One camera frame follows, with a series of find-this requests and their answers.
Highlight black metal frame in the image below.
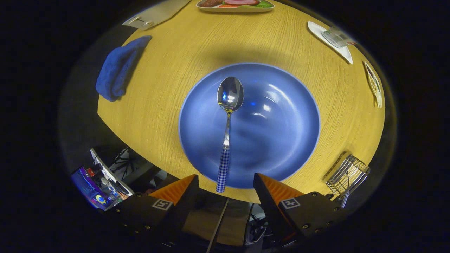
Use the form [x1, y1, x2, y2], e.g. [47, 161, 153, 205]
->
[246, 204, 278, 246]

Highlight white dish of beans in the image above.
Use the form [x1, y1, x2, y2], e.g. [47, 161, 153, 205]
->
[364, 61, 383, 108]

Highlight white coaster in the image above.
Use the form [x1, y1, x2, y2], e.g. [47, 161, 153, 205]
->
[308, 21, 353, 65]

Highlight spoon with blue checked handle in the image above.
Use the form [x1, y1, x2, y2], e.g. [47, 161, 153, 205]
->
[216, 76, 244, 193]

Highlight silver wire rack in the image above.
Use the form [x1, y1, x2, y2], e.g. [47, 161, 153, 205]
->
[323, 152, 371, 201]

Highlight blue folded cloth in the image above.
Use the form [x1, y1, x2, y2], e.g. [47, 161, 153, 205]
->
[96, 35, 153, 102]

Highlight fork with blue checked handle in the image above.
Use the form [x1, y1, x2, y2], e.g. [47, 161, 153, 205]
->
[339, 165, 352, 208]

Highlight plate of meat and vegetables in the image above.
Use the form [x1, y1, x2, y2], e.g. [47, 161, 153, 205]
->
[196, 0, 275, 13]

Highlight blue plate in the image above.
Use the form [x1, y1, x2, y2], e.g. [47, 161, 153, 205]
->
[179, 63, 321, 189]

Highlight clear bottle green white label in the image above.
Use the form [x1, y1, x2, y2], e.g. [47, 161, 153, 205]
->
[322, 26, 357, 48]

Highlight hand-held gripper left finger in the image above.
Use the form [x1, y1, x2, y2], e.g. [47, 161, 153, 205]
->
[105, 174, 200, 246]

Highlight black tripod stand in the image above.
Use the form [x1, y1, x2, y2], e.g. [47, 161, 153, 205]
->
[109, 147, 160, 184]

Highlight person's beige trousers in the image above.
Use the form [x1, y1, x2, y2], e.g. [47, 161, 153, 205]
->
[181, 199, 251, 246]

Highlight white toaster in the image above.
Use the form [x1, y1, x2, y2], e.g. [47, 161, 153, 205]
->
[122, 0, 192, 31]

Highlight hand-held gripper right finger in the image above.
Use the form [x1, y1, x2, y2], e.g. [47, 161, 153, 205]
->
[253, 173, 349, 246]

